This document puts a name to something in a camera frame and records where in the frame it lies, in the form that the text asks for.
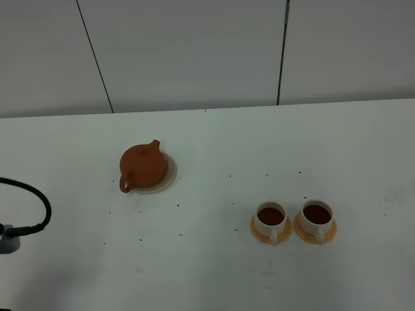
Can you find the brown clay teapot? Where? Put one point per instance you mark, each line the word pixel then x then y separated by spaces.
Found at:
pixel 142 166

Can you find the beige round teapot coaster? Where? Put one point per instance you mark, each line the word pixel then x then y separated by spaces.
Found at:
pixel 164 182

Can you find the left white teacup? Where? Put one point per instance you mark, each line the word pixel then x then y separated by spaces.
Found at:
pixel 270 220

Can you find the white teacup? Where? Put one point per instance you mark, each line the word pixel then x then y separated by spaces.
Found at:
pixel 316 218
pixel 270 220

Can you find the left orange cup saucer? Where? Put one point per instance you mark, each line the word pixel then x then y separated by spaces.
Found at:
pixel 267 240

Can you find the orange cup saucer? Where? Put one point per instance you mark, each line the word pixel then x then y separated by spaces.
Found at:
pixel 267 240
pixel 312 239

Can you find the right white teacup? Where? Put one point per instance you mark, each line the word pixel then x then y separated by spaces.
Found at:
pixel 316 218

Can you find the right orange cup saucer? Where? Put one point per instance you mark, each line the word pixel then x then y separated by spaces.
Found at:
pixel 312 239

